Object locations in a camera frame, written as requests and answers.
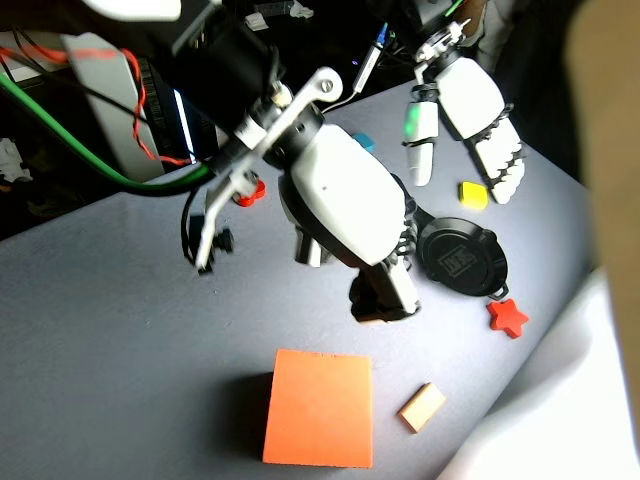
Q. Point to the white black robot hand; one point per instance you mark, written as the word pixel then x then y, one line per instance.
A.
pixel 465 100
pixel 350 200

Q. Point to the black round pan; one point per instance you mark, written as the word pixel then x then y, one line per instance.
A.
pixel 460 260

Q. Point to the blue block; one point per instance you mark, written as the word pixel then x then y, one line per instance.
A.
pixel 366 142

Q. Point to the yellow square block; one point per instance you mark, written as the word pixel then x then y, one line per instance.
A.
pixel 474 195

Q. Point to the red heart-shaped block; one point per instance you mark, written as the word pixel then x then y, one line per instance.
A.
pixel 250 196

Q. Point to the beige board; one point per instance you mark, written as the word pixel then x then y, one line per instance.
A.
pixel 615 125

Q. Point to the red star block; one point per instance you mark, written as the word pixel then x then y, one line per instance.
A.
pixel 507 317

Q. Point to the large orange block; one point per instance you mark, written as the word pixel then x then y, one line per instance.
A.
pixel 320 410

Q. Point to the small light wooden block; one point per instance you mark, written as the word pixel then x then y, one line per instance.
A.
pixel 422 407

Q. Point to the grey computer case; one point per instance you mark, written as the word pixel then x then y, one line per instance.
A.
pixel 110 110

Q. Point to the grey table cloth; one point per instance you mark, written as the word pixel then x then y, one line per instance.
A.
pixel 125 350

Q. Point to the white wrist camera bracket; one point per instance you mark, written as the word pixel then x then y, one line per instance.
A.
pixel 305 97

